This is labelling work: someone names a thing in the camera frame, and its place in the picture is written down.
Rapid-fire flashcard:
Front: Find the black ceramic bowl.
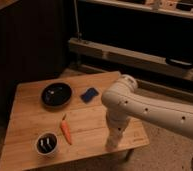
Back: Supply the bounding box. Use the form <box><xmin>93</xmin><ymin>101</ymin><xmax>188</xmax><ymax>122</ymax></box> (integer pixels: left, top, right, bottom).
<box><xmin>41</xmin><ymin>82</ymin><xmax>72</xmax><ymax>107</ymax></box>

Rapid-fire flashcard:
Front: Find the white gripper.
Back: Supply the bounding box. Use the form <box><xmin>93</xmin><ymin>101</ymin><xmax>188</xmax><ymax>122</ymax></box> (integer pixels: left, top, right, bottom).
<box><xmin>106</xmin><ymin>117</ymin><xmax>130</xmax><ymax>142</ymax></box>

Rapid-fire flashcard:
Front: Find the upper shelf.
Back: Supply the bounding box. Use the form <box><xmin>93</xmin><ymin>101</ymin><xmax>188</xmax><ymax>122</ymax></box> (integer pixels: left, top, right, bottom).
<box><xmin>80</xmin><ymin>0</ymin><xmax>193</xmax><ymax>19</ymax></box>

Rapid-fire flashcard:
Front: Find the wooden table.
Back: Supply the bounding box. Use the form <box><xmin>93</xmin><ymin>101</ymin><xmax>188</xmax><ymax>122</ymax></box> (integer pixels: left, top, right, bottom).
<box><xmin>0</xmin><ymin>70</ymin><xmax>150</xmax><ymax>171</ymax></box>

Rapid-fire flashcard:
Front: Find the small white bottle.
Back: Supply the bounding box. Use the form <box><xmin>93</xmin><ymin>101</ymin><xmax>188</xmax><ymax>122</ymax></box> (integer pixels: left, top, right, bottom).
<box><xmin>105</xmin><ymin>136</ymin><xmax>118</xmax><ymax>151</ymax></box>

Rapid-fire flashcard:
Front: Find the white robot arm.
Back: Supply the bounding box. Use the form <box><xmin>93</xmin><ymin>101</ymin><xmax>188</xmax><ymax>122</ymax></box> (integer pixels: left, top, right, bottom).
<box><xmin>101</xmin><ymin>74</ymin><xmax>193</xmax><ymax>139</ymax></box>

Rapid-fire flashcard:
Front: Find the metal pole stand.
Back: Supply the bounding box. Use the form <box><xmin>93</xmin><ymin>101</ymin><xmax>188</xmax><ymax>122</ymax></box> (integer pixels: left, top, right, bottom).
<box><xmin>73</xmin><ymin>0</ymin><xmax>82</xmax><ymax>41</ymax></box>

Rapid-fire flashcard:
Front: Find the black handle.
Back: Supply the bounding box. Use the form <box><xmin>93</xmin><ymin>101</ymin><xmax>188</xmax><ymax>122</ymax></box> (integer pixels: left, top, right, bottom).
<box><xmin>165</xmin><ymin>58</ymin><xmax>193</xmax><ymax>69</ymax></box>

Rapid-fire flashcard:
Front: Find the wooden bench rail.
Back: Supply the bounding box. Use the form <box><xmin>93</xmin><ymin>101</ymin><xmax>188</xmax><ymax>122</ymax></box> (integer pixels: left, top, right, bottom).
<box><xmin>68</xmin><ymin>38</ymin><xmax>193</xmax><ymax>81</ymax></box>

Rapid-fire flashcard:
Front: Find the orange toy carrot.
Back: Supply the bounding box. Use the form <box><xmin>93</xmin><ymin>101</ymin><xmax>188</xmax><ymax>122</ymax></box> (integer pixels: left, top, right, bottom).
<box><xmin>60</xmin><ymin>116</ymin><xmax>72</xmax><ymax>145</ymax></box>

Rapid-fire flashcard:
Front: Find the blue sponge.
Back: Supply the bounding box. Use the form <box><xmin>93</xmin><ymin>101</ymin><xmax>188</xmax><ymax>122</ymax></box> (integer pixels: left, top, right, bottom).
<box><xmin>80</xmin><ymin>87</ymin><xmax>99</xmax><ymax>103</ymax></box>

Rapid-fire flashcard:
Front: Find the white cup with black interior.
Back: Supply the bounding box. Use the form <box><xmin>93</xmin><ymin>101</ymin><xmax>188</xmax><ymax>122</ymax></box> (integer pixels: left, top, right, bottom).
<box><xmin>35</xmin><ymin>132</ymin><xmax>58</xmax><ymax>157</ymax></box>

